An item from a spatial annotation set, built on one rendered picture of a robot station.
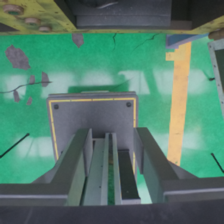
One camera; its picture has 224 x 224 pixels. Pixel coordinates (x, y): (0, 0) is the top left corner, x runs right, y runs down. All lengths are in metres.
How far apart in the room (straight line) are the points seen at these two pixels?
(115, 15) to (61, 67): 0.91
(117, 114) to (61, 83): 0.64
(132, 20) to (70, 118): 0.82
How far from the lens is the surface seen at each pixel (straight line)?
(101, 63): 1.48
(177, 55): 1.60
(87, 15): 0.75
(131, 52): 1.49
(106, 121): 1.22
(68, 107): 1.23
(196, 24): 0.82
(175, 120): 1.69
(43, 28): 0.75
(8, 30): 0.89
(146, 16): 0.76
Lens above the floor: 1.47
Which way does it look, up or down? 75 degrees down
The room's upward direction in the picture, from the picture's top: 177 degrees clockwise
